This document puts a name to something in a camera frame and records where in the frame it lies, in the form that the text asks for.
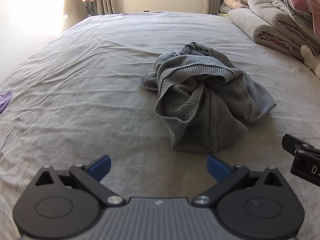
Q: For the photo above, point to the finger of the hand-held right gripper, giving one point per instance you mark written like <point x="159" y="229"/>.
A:
<point x="291" y="142"/>

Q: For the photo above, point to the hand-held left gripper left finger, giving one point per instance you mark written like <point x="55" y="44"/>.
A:
<point x="101" y="167"/>

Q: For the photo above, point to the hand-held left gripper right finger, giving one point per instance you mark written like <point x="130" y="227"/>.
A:
<point x="217" y="167"/>

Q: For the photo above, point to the grey knit sweater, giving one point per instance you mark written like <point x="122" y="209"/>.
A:
<point x="212" y="110"/>

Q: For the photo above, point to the white plush toy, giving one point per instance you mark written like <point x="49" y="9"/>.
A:
<point x="310" y="60"/>

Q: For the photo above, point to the purple cloth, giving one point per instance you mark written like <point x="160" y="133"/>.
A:
<point x="4" y="100"/>

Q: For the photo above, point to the folded grey quilt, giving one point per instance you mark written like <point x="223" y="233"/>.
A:
<point x="250" y="25"/>
<point x="270" y="7"/>

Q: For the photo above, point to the folded pink blanket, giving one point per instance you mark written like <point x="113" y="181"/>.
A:
<point x="231" y="3"/>

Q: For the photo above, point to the grey hanging bag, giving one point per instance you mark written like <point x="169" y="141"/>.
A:
<point x="89" y="8"/>

